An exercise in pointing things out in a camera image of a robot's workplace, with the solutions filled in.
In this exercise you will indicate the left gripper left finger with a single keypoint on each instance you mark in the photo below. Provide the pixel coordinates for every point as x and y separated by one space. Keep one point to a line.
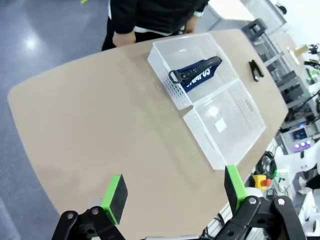
116 200

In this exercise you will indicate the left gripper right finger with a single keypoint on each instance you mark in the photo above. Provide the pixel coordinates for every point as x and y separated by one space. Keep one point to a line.
236 190

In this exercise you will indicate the yellow-green object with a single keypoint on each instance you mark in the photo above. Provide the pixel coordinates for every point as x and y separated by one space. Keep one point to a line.
84 1

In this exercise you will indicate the person's right hand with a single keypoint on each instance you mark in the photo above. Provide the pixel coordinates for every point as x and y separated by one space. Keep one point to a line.
123 38

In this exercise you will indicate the cardboard piece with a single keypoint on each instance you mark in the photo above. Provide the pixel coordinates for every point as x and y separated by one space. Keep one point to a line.
297 50

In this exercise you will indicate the white perforated plastic basket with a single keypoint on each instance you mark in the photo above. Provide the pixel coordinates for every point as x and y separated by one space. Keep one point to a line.
162 62

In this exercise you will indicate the white basket with square sticker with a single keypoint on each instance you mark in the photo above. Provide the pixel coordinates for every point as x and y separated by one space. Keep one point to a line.
240 140

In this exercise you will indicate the person's right forearm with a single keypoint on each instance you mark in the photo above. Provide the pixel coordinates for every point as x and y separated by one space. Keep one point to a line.
121 23

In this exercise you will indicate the person's black jacket torso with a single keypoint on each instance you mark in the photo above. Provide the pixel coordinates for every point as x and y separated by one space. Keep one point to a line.
155 15

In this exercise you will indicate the metal shelf frame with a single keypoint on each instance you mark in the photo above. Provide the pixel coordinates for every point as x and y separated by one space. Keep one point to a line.
287 82

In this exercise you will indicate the yellow emergency stop button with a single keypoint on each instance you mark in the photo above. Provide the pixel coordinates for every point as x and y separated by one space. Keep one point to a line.
261 180

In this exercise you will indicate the person's left hand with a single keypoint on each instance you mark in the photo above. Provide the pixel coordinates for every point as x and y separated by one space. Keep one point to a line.
191 25

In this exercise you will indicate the navy CAMPUS pencil case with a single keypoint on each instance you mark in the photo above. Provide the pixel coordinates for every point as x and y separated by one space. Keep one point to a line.
200 75

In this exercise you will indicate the white table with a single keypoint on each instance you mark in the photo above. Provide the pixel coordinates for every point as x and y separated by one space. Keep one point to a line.
230 10

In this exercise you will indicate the black stapler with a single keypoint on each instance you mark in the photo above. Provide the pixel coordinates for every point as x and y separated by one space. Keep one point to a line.
255 71

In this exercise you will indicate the silver wristwatch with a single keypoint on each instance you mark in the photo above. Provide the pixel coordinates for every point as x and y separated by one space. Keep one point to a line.
198 13

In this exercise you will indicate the electronics box with lights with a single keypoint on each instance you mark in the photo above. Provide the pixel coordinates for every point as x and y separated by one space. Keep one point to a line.
301 137

